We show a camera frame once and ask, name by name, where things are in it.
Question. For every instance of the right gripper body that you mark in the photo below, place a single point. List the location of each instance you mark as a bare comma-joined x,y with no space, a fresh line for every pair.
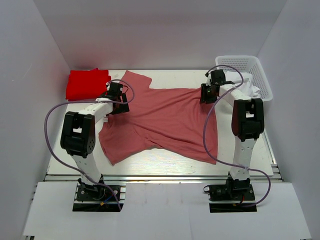
215,96

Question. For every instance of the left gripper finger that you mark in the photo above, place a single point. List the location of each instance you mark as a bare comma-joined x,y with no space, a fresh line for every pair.
124,99
119,108

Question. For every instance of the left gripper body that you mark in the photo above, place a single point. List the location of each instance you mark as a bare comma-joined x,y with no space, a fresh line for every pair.
119,99

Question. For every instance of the pink t-shirt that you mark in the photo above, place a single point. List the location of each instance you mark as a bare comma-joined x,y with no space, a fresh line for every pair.
172,119

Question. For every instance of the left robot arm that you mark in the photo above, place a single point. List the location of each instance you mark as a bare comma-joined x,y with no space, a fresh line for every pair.
78,135

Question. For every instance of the white t-shirt in basket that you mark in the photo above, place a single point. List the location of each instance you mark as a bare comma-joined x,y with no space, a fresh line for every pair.
247,87

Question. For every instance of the folded red t-shirt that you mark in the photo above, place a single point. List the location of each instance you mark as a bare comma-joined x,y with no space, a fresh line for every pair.
86,84

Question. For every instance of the white plastic basket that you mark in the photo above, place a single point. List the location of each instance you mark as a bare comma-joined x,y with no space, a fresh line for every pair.
249,64

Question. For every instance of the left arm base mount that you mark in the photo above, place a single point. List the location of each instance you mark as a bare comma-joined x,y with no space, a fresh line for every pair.
98,199

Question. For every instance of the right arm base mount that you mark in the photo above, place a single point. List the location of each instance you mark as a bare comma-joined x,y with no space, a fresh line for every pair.
223,199

